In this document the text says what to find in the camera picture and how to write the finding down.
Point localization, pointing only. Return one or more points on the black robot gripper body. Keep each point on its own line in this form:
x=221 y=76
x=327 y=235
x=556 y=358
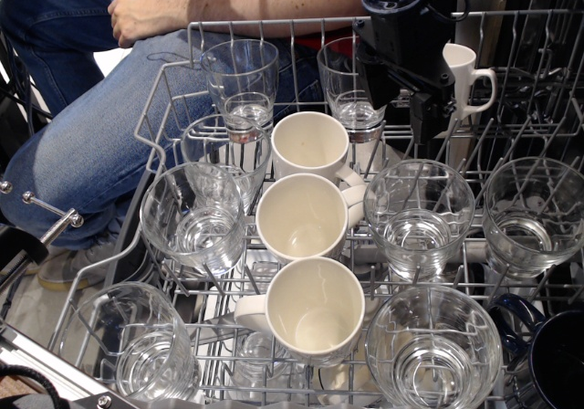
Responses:
x=409 y=42

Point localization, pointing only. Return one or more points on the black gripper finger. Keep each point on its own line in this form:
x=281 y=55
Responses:
x=380 y=89
x=430 y=115

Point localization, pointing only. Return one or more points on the round glass cup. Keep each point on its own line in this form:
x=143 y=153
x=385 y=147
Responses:
x=532 y=216
x=194 y=215
x=129 y=337
x=433 y=347
x=419 y=212

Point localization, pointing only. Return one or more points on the person's bare forearm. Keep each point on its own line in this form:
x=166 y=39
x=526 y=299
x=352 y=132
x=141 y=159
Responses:
x=240 y=15

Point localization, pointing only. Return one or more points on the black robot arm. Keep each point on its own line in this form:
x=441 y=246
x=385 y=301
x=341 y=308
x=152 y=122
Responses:
x=443 y=8

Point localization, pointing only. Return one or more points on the tall glass behind left cup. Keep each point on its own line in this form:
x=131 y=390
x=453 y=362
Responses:
x=241 y=147

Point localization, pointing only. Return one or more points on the person's bare hand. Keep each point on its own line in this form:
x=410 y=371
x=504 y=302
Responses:
x=135 y=20

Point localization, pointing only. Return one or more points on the tall glass back centre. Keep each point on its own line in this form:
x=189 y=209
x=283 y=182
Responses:
x=344 y=93

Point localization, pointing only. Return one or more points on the white mug back right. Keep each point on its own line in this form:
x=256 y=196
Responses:
x=461 y=61

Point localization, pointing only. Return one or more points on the white mug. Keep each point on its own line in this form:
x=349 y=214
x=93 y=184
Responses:
x=312 y=142
x=461 y=61
x=313 y=306
x=305 y=215

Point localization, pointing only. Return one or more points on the tall glass back left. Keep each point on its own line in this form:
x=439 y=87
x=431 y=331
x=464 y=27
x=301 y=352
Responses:
x=242 y=78

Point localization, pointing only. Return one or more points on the white mug middle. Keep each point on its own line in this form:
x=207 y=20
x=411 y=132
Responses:
x=305 y=215

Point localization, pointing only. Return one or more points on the white mug front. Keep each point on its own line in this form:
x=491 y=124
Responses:
x=313 y=306

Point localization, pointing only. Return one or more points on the dark blue mug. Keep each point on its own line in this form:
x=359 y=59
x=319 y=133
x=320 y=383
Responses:
x=545 y=368

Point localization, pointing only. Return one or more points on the small glass under rack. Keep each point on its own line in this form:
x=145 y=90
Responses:
x=258 y=359

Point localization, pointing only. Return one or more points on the blue jeans leg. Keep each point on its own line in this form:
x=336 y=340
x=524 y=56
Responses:
x=87 y=157

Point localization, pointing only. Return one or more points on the grey sneaker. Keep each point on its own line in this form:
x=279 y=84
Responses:
x=61 y=267

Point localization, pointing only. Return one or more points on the grey wire dishwasher rack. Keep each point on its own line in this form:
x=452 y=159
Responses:
x=537 y=57

